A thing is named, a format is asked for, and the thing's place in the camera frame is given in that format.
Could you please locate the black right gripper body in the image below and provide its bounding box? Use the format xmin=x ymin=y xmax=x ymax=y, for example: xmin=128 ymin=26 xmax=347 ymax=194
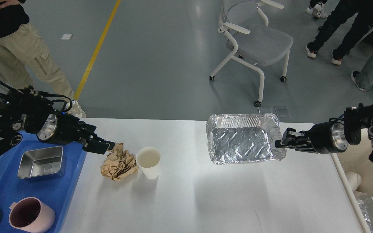
xmin=310 ymin=121 xmax=348 ymax=154

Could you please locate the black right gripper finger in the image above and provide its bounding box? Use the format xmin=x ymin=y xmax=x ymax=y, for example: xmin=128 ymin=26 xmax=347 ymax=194
xmin=274 ymin=140 xmax=316 ymax=152
xmin=281 ymin=128 xmax=311 ymax=143

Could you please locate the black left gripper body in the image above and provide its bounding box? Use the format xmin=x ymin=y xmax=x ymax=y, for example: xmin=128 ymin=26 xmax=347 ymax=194
xmin=37 ymin=113 xmax=80 ymax=145

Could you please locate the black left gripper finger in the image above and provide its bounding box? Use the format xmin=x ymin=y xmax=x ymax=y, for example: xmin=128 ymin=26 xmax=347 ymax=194
xmin=78 ymin=122 xmax=116 ymax=151
xmin=83 ymin=141 xmax=109 ymax=155

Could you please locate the brown paper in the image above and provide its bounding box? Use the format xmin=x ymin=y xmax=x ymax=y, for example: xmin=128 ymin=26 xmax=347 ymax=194
xmin=100 ymin=143 xmax=139 ymax=181

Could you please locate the stainless steel rectangular tray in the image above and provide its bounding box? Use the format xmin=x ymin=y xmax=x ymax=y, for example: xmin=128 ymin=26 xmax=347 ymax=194
xmin=17 ymin=146 xmax=66 ymax=181

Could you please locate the white paper cup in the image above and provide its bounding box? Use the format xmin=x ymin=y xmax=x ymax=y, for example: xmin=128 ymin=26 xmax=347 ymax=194
xmin=136 ymin=147 xmax=161 ymax=180

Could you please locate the aluminium foil tray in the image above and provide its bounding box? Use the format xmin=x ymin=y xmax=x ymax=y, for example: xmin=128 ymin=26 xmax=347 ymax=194
xmin=206 ymin=113 xmax=286 ymax=165

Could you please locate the pink ribbed mug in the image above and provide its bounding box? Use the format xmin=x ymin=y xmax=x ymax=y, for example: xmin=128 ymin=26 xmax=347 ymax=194
xmin=8 ymin=197 xmax=56 ymax=233

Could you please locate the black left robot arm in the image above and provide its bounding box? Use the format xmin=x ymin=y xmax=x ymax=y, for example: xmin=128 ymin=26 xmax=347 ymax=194
xmin=0 ymin=81 xmax=116 ymax=156

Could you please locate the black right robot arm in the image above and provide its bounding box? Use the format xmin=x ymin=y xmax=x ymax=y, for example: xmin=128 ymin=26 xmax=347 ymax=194
xmin=275 ymin=103 xmax=373 ymax=162

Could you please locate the blue plastic tray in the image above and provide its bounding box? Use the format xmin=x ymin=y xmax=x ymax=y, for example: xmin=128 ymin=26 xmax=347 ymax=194
xmin=0 ymin=131 xmax=87 ymax=233

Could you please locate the beige plastic bin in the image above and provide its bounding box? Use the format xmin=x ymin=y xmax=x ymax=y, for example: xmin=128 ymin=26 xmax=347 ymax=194
xmin=330 ymin=129 xmax=373 ymax=233

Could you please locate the grey white office chair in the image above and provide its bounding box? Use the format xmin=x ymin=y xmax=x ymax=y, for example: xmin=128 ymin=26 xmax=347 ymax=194
xmin=209 ymin=0 xmax=293 ymax=107

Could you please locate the person in khaki trousers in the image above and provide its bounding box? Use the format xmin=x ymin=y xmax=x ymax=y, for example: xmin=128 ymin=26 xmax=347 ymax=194
xmin=0 ymin=0 xmax=87 ymax=118

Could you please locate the person with striped sneakers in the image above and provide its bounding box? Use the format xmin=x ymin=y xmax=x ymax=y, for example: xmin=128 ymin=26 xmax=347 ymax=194
xmin=306 ymin=0 xmax=328 ymax=18

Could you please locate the person in dark jeans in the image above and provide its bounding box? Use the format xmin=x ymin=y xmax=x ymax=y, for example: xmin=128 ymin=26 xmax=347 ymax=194
xmin=305 ymin=0 xmax=373 ymax=65

